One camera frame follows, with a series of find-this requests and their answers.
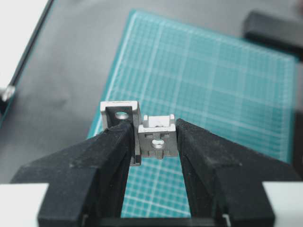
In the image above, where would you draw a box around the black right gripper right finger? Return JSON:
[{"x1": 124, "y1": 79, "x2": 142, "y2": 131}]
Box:
[{"x1": 176, "y1": 119, "x2": 301, "y2": 227}]

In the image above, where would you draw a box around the black rack foot block right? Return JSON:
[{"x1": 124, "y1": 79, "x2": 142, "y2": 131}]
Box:
[{"x1": 243, "y1": 10, "x2": 303, "y2": 61}]

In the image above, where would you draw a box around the grey corner bracket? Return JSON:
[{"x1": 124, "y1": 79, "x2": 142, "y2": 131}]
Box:
[
  {"x1": 100, "y1": 101, "x2": 142, "y2": 166},
  {"x1": 138, "y1": 114, "x2": 178, "y2": 159}
]

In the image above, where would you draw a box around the green cutting mat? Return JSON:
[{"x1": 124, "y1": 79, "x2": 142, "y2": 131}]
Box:
[{"x1": 87, "y1": 9, "x2": 299, "y2": 218}]

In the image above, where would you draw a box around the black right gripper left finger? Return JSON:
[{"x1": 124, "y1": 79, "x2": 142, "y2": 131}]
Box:
[{"x1": 11, "y1": 123, "x2": 134, "y2": 227}]

